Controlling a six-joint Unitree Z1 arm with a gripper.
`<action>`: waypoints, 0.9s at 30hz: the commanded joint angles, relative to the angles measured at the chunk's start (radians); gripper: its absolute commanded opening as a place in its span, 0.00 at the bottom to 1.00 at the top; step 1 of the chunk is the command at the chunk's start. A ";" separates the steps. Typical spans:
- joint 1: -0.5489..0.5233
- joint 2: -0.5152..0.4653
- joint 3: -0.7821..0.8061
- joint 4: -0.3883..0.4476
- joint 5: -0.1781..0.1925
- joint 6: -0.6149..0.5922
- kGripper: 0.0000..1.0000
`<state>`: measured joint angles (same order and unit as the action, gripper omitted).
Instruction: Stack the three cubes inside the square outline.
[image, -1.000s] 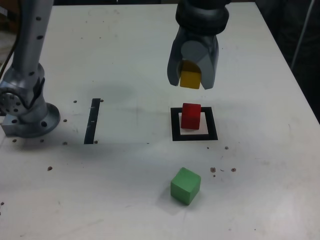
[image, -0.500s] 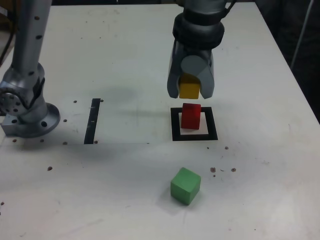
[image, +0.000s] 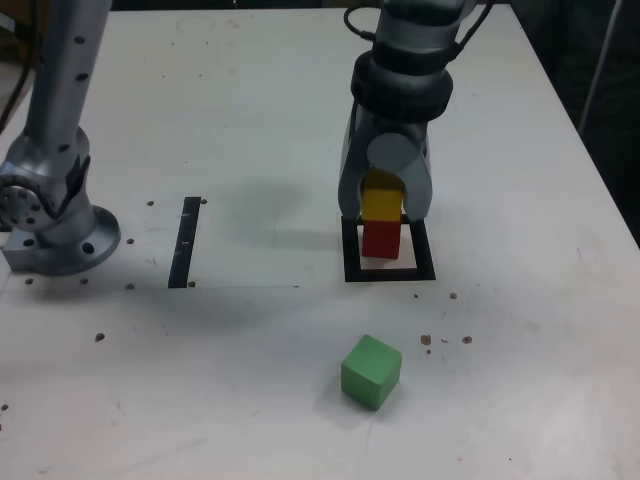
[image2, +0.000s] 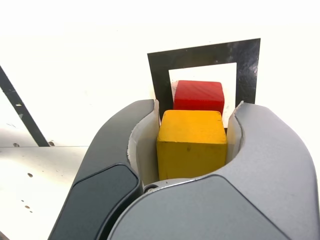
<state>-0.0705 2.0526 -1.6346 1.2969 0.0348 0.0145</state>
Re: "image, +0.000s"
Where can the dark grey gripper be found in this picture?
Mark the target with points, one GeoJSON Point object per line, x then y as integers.
{"type": "Point", "coordinates": [417, 132]}

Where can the yellow cube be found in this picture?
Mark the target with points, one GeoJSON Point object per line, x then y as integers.
{"type": "Point", "coordinates": [382, 202]}

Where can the red cube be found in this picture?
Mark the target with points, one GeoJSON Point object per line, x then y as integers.
{"type": "Point", "coordinates": [381, 240]}

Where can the green cube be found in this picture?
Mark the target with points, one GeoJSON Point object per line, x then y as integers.
{"type": "Point", "coordinates": [370, 372]}

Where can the black tape square outline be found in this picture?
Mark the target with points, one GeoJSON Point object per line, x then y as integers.
{"type": "Point", "coordinates": [390, 275]}

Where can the black tape strip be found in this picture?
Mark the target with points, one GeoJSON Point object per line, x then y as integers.
{"type": "Point", "coordinates": [184, 240]}

